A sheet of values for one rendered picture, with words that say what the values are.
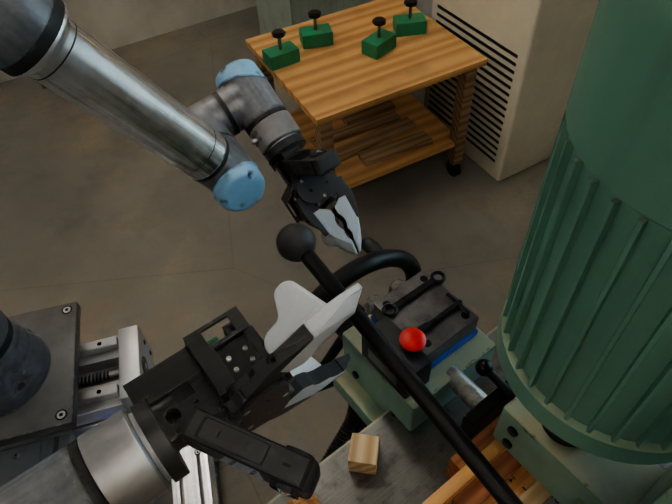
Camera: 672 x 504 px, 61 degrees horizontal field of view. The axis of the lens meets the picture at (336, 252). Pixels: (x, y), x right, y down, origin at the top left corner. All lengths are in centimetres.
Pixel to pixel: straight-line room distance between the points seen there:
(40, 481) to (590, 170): 42
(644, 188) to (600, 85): 5
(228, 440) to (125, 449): 8
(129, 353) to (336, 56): 137
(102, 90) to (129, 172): 190
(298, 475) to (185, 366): 13
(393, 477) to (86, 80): 56
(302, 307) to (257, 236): 171
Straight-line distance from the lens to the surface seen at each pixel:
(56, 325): 103
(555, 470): 62
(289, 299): 47
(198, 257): 215
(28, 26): 65
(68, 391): 95
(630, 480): 62
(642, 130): 28
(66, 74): 68
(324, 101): 185
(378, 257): 82
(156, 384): 50
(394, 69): 200
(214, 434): 48
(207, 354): 48
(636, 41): 27
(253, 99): 93
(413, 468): 71
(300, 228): 49
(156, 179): 251
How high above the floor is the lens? 157
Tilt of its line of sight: 49 degrees down
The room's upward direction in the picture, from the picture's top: 4 degrees counter-clockwise
